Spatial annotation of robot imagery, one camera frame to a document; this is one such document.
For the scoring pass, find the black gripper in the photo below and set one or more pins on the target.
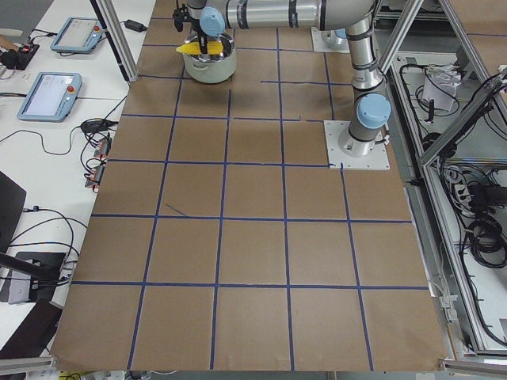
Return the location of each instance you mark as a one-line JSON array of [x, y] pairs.
[[204, 43]]

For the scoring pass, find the yellow toy corn cob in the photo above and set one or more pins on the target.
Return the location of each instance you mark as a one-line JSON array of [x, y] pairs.
[[193, 48]]

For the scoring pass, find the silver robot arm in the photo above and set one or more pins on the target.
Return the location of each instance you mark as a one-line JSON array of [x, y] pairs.
[[263, 69]]

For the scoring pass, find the white cooking pot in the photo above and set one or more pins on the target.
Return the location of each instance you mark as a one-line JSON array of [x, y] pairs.
[[212, 69]]

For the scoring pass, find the black power adapter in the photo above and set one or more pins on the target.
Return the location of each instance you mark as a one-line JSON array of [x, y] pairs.
[[135, 26]]

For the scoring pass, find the upper blue teach pendant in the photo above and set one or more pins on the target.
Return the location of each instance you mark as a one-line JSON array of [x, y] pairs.
[[78, 35]]

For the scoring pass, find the blue teach pendant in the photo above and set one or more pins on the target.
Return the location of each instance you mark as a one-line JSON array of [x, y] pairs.
[[78, 35], [51, 97]]

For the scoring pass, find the lower blue teach pendant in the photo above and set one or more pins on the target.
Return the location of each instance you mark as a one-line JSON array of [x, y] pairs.
[[51, 97]]

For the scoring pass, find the small circuit board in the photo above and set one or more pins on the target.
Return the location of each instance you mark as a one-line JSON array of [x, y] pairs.
[[20, 58]]

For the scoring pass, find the brown paper table mat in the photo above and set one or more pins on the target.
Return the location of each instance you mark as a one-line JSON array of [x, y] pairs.
[[221, 240]]

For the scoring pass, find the white crumpled paper bag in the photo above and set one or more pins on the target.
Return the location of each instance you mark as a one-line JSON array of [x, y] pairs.
[[441, 83]]

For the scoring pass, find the black laptop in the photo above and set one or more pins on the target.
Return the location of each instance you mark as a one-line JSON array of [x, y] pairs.
[[12, 199]]

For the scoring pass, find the aluminium frame post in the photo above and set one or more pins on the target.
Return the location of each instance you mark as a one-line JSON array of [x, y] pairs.
[[107, 16]]

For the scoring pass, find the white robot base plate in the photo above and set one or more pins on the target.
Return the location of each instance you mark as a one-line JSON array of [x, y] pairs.
[[344, 152]]

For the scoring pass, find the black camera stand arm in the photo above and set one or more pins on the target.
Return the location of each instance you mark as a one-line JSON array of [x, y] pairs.
[[37, 271]]

